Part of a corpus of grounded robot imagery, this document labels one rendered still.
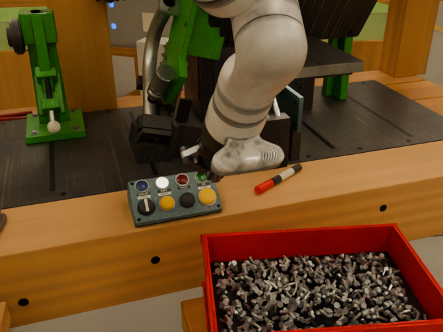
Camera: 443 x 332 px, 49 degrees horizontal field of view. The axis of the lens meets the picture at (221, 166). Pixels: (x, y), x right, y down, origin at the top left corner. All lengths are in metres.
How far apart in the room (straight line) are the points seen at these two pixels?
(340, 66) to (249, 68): 0.42
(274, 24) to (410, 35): 1.22
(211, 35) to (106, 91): 0.46
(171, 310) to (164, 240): 1.14
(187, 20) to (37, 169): 0.42
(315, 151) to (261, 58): 0.63
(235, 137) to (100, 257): 0.35
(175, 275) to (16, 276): 0.26
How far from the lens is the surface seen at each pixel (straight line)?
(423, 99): 1.52
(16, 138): 1.21
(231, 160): 0.58
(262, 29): 0.46
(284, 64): 0.47
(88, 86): 1.34
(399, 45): 1.66
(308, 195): 0.91
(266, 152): 0.60
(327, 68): 0.87
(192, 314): 0.81
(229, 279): 0.74
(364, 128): 1.22
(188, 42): 0.95
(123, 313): 1.98
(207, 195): 0.83
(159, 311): 1.96
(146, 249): 0.84
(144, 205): 0.81
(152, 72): 1.08
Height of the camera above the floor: 1.37
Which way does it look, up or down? 28 degrees down
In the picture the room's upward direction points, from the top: straight up
